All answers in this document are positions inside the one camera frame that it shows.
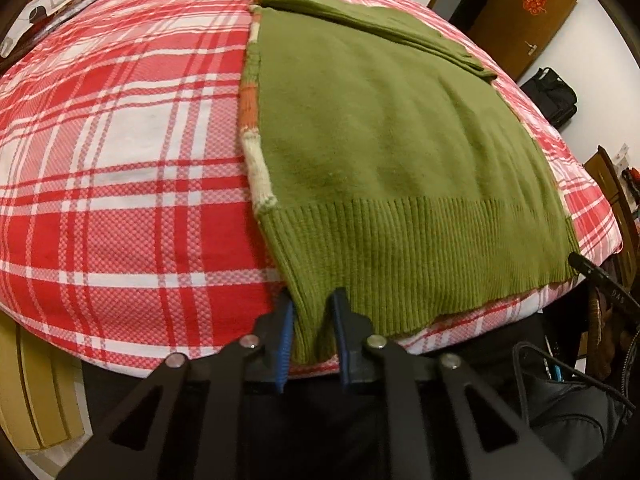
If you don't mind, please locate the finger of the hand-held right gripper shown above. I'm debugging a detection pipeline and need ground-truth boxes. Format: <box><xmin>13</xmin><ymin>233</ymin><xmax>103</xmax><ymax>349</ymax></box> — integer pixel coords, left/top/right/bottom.
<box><xmin>567</xmin><ymin>265</ymin><xmax>640</xmax><ymax>311</ymax></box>

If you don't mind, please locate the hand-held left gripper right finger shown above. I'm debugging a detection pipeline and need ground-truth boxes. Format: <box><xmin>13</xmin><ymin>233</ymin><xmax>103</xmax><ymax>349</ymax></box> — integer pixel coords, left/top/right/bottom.
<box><xmin>325</xmin><ymin>287</ymin><xmax>573</xmax><ymax>480</ymax></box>

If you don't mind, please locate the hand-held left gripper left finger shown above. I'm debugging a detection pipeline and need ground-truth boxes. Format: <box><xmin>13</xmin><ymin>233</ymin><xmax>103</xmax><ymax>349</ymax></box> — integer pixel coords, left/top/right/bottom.
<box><xmin>57</xmin><ymin>295</ymin><xmax>296</xmax><ymax>480</ymax></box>

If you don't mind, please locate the green knit sweater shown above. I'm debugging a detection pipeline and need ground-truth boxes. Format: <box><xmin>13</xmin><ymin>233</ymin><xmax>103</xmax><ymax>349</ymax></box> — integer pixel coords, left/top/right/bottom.
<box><xmin>240</xmin><ymin>0</ymin><xmax>581</xmax><ymax>365</ymax></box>

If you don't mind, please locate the person's dark clothing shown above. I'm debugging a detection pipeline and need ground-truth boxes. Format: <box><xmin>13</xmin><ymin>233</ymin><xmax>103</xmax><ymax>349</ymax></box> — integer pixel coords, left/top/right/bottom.
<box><xmin>82</xmin><ymin>305</ymin><xmax>640</xmax><ymax>480</ymax></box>

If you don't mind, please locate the black trolley bag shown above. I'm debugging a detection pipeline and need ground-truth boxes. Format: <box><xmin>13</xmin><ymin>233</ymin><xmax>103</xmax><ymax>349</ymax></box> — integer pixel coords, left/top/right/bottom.
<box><xmin>520</xmin><ymin>66</ymin><xmax>578</xmax><ymax>129</ymax></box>

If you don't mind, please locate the red plaid bed sheet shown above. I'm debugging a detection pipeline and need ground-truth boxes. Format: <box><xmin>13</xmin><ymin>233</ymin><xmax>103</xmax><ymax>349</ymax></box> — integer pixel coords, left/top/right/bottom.
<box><xmin>0</xmin><ymin>0</ymin><xmax>623</xmax><ymax>378</ymax></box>

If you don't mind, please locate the brown wooden door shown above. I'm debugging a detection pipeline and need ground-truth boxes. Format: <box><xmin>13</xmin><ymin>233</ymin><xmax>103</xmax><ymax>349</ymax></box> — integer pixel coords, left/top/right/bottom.
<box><xmin>467</xmin><ymin>0</ymin><xmax>579</xmax><ymax>81</ymax></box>

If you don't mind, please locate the brown patterned pillow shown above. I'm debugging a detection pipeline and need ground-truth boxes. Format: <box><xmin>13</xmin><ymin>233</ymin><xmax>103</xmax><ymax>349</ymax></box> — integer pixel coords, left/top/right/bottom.
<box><xmin>0</xmin><ymin>0</ymin><xmax>131</xmax><ymax>58</ymax></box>

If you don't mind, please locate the black cable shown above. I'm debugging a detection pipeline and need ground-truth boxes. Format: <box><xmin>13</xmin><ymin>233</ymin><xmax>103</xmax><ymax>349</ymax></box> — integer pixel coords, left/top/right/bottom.
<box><xmin>514</xmin><ymin>341</ymin><xmax>636</xmax><ymax>411</ymax></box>

